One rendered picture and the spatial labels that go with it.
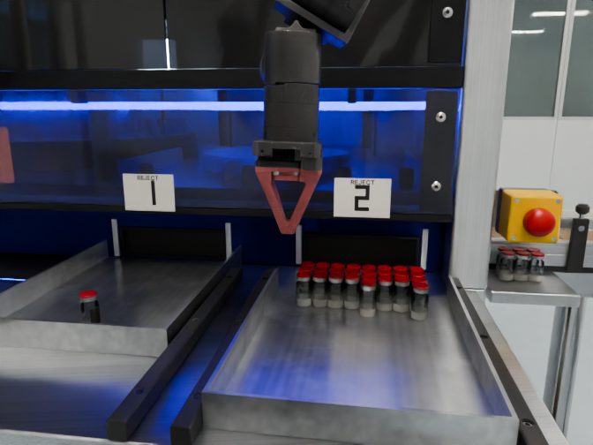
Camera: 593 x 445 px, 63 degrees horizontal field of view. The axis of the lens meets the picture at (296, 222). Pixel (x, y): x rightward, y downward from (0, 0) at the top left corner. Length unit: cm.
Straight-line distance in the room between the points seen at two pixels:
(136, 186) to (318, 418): 51
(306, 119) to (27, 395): 38
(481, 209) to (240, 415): 48
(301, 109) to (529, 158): 519
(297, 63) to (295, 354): 31
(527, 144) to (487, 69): 486
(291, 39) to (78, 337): 40
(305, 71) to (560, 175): 533
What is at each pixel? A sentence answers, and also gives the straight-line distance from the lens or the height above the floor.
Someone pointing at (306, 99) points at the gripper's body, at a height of 116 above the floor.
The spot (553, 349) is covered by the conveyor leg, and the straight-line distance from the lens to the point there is 106.
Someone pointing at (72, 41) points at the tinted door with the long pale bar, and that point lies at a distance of 87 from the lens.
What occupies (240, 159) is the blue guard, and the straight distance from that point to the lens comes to 76.
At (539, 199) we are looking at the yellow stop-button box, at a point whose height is 102.
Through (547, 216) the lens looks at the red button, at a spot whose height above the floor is 101.
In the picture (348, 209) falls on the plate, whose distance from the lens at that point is 74.
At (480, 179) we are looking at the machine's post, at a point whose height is 105.
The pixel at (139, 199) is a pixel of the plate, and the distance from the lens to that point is 82.
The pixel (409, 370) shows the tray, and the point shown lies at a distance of 55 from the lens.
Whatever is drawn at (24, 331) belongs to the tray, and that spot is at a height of 90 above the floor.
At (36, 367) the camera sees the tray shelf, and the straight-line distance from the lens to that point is 62.
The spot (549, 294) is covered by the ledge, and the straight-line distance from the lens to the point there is 83.
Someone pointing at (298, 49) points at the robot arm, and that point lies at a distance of 49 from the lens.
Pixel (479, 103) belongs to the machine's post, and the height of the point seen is 116.
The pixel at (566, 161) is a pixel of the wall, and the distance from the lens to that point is 574.
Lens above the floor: 115
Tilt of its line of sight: 13 degrees down
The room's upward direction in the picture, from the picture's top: straight up
